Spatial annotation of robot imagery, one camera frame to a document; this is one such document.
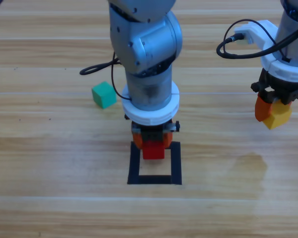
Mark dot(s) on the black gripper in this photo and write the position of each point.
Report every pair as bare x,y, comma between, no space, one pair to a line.
152,129
283,90

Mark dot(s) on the red wooden block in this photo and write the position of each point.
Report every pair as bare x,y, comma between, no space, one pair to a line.
152,151

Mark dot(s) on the yellow wooden block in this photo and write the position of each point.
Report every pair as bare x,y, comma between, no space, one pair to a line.
279,116

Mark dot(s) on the green wooden block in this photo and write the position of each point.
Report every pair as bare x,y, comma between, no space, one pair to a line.
104,95

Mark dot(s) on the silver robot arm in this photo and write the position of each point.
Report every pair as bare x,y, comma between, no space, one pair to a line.
144,49
293,37

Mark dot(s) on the black tape square outline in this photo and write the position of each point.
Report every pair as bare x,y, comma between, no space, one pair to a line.
134,171

